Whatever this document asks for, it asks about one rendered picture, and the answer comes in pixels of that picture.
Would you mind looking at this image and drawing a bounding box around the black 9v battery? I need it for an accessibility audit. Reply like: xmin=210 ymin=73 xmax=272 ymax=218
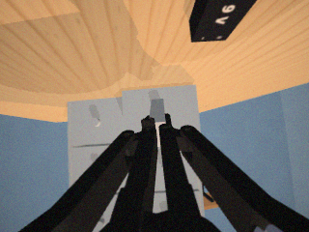
xmin=189 ymin=0 xmax=257 ymax=43

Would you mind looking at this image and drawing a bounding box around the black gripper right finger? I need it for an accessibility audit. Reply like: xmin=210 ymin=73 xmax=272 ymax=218
xmin=157 ymin=99 xmax=309 ymax=232

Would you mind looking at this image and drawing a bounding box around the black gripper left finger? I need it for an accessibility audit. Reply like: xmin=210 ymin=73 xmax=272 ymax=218
xmin=18 ymin=99 xmax=159 ymax=232

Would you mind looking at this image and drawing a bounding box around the beige small chest of drawers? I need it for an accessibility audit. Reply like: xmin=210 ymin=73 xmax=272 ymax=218
xmin=68 ymin=97 xmax=205 ymax=217

